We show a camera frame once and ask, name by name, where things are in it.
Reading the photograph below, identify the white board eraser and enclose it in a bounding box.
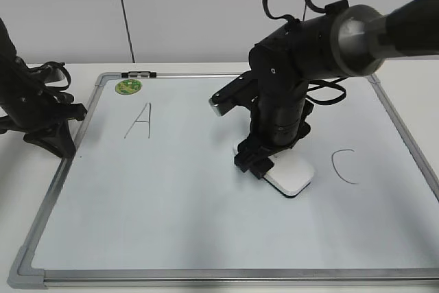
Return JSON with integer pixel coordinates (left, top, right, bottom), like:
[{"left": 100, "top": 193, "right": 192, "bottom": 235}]
[{"left": 236, "top": 150, "right": 316, "bottom": 199}]

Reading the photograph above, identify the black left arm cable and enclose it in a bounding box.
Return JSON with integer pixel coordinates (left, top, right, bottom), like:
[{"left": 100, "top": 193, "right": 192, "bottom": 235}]
[{"left": 27, "top": 62, "right": 75, "bottom": 104}]

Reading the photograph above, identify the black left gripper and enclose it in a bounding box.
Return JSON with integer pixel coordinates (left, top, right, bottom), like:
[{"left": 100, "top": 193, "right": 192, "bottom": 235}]
[{"left": 1, "top": 58, "right": 87, "bottom": 159}]

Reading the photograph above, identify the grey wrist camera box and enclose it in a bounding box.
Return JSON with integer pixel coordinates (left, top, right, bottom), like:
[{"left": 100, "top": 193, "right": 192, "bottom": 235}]
[{"left": 209, "top": 71, "right": 258, "bottom": 117}]

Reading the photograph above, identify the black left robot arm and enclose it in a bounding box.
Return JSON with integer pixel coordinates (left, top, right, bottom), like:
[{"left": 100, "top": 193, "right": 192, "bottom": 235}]
[{"left": 1, "top": 23, "right": 87, "bottom": 158}]

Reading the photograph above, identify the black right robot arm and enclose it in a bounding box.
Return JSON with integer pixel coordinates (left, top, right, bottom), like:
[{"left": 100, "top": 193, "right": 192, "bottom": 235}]
[{"left": 234, "top": 0, "right": 438, "bottom": 178}]

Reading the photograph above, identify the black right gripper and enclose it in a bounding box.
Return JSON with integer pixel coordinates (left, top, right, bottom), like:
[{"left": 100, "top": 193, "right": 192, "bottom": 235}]
[{"left": 234, "top": 91, "right": 312, "bottom": 179}]

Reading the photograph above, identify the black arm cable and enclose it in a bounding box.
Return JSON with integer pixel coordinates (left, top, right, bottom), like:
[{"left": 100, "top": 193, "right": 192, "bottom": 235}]
[
  {"left": 262, "top": 0, "right": 347, "bottom": 106},
  {"left": 27, "top": 62, "right": 75, "bottom": 104}
]

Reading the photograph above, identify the round green magnet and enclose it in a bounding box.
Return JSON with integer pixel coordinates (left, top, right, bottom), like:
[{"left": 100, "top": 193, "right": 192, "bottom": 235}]
[{"left": 115, "top": 79, "right": 142, "bottom": 95}]

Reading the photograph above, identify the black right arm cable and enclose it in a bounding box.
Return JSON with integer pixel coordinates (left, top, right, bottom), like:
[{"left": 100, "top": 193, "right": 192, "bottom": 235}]
[{"left": 262, "top": 0, "right": 347, "bottom": 106}]

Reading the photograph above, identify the black board hanger clip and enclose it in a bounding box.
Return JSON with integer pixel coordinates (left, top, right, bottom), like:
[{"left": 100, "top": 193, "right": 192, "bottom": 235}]
[{"left": 121, "top": 71, "right": 157, "bottom": 79}]

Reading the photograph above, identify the white board with grey frame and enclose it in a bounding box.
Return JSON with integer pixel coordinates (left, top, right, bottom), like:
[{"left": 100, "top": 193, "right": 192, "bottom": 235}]
[{"left": 8, "top": 73, "right": 438, "bottom": 289}]

